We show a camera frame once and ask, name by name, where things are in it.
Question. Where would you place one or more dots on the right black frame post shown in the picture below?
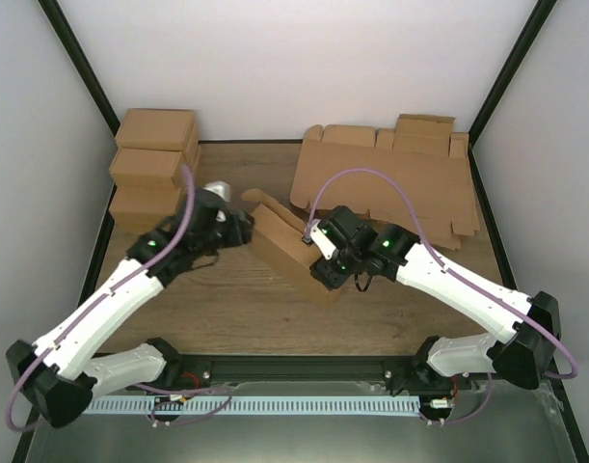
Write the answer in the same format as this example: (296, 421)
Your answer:
(526, 38)

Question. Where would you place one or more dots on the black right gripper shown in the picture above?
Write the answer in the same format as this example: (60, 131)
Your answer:
(328, 277)

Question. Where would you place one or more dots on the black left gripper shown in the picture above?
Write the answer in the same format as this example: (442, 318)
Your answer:
(241, 233)

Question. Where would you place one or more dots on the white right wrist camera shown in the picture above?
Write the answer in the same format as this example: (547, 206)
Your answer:
(314, 234)

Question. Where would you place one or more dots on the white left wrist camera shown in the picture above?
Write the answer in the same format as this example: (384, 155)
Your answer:
(220, 194)

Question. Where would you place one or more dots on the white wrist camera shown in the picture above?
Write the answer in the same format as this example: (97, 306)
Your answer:
(314, 234)
(220, 194)

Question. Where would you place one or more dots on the cardboard box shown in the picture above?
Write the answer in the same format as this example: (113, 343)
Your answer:
(158, 129)
(278, 241)
(151, 168)
(138, 209)

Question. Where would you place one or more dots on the upright cardboard sheet at back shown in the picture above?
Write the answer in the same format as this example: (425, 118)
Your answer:
(423, 134)

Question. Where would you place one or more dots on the black frame post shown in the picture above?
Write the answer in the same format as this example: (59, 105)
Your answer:
(526, 38)
(72, 46)

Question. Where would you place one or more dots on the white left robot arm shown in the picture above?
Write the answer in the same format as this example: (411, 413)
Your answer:
(59, 373)

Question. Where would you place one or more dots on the stack of flat cardboard sheets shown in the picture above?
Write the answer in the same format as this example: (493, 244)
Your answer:
(356, 166)

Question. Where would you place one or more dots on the light blue slotted cable duct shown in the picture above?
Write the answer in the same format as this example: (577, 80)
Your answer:
(369, 405)

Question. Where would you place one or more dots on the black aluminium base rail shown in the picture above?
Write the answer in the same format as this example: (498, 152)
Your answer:
(394, 372)

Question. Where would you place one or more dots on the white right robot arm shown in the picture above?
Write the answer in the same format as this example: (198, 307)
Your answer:
(521, 331)

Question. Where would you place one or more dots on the left black frame post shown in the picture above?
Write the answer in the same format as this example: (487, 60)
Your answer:
(72, 46)

